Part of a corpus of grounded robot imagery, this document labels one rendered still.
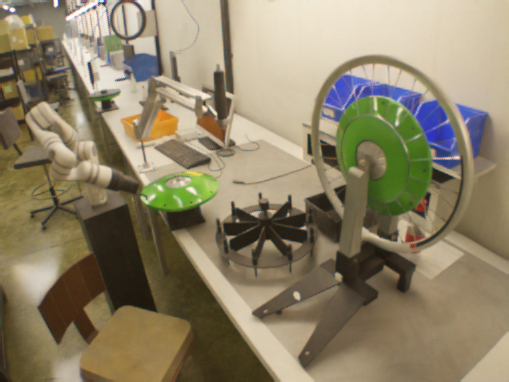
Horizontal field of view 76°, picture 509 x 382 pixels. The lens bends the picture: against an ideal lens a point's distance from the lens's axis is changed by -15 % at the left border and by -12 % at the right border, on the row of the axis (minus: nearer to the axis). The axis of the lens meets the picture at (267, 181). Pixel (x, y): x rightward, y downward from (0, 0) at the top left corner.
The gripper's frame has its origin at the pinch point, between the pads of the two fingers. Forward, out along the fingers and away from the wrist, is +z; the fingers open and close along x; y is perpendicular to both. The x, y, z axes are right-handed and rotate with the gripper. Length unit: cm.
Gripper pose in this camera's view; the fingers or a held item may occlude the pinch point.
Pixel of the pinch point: (146, 196)
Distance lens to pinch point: 145.7
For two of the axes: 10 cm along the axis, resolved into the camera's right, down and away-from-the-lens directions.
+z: 6.5, 2.5, 7.1
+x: -6.4, -3.3, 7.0
